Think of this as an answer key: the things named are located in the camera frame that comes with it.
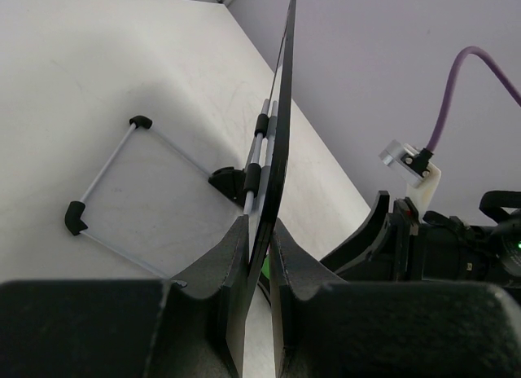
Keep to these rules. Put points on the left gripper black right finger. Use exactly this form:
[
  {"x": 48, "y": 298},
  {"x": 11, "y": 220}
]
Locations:
[{"x": 324, "y": 326}]

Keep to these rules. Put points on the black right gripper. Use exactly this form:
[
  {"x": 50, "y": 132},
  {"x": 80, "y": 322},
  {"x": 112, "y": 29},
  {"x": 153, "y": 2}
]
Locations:
[{"x": 435, "y": 248}]

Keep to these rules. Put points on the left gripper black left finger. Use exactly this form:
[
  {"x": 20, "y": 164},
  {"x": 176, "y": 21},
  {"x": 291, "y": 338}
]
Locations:
[{"x": 192, "y": 325}]

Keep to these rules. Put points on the black-framed whiteboard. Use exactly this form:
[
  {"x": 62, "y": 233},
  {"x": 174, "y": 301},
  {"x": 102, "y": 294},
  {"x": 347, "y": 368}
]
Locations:
[{"x": 281, "y": 97}]

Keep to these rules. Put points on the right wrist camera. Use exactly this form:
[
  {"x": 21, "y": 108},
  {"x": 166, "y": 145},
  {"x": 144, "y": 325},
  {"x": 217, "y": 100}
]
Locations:
[{"x": 421, "y": 176}]

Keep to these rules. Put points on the black wire whiteboard stand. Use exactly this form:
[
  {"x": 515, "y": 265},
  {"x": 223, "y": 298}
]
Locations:
[{"x": 159, "y": 208}]

